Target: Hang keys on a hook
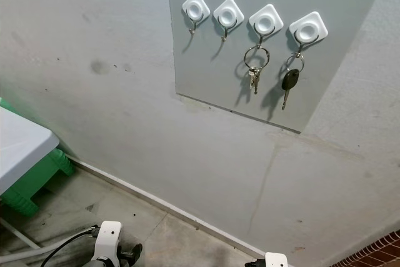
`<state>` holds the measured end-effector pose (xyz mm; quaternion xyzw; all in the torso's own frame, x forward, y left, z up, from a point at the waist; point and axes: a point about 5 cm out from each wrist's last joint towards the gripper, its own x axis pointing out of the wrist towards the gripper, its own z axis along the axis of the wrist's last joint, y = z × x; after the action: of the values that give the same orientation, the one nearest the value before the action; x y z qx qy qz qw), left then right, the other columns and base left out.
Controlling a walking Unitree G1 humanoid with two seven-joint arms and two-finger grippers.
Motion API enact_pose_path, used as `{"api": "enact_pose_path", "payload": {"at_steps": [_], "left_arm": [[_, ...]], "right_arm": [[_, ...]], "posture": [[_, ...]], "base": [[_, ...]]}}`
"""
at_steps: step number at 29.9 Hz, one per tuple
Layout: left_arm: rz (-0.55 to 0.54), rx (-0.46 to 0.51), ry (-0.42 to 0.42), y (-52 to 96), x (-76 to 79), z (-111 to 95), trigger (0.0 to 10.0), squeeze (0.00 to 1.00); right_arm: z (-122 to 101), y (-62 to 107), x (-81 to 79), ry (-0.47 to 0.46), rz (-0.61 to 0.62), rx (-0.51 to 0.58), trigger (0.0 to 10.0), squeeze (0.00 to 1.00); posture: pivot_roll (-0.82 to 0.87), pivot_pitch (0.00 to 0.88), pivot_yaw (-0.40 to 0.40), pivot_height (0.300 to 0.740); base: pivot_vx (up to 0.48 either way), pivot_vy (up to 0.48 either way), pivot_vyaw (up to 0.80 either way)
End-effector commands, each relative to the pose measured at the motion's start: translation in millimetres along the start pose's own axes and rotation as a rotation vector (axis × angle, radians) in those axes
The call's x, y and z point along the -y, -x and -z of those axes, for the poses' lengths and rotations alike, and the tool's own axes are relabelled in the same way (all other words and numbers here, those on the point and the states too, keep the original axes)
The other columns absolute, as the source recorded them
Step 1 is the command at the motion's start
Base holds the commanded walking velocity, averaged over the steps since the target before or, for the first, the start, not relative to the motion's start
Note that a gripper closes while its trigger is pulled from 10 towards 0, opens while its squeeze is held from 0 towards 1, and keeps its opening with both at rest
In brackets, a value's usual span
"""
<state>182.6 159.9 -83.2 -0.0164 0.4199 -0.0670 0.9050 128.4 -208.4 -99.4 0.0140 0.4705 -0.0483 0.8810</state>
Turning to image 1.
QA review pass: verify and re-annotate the white square adhesive hook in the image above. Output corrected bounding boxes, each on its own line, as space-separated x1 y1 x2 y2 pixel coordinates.
289 11 329 52
248 4 284 46
182 0 211 35
212 0 245 42

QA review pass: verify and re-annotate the white table leg tube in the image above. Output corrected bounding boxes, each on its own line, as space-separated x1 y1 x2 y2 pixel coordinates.
0 226 96 265
2 218 42 249

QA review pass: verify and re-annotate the red brick paving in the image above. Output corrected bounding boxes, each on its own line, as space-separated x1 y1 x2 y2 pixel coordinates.
328 229 400 267

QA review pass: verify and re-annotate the green plastic stool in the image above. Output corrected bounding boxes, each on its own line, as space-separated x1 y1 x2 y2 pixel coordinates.
0 97 76 216

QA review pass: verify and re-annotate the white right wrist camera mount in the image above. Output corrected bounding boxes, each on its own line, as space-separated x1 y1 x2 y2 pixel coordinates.
264 253 288 267

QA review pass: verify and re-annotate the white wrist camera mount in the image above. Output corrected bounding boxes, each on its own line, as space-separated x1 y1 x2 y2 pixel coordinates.
264 253 288 267
94 220 123 267

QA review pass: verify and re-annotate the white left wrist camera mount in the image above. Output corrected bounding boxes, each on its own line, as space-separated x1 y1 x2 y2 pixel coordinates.
94 220 123 267

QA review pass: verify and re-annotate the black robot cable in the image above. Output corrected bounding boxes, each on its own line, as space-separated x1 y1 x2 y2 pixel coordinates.
49 228 98 267

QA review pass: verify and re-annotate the silver key bunch on ring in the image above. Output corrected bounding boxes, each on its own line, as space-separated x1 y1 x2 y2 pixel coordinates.
244 45 271 95

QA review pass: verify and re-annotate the black car key on ring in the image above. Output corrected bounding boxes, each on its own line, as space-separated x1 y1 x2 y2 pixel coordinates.
281 53 305 111

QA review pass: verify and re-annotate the grey metal wall board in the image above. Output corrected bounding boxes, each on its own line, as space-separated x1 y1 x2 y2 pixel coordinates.
166 0 393 134

